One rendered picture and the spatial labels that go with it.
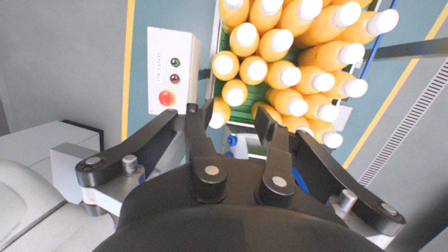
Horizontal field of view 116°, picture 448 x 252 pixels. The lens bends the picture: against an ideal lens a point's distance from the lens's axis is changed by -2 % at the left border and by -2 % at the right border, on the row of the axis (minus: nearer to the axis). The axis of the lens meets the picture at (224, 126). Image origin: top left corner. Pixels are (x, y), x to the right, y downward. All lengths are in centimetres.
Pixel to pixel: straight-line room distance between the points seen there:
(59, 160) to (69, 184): 10
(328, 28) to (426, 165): 248
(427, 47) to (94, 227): 105
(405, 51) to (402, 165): 200
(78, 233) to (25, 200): 15
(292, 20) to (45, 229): 77
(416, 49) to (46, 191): 109
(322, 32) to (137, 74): 156
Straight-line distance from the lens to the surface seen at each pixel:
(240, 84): 39
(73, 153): 75
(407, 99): 222
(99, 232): 67
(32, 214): 63
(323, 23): 44
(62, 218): 64
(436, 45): 65
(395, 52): 72
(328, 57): 44
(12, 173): 66
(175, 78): 37
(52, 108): 254
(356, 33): 48
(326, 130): 47
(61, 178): 83
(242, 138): 59
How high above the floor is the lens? 146
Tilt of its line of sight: 69 degrees down
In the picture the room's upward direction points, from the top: 170 degrees counter-clockwise
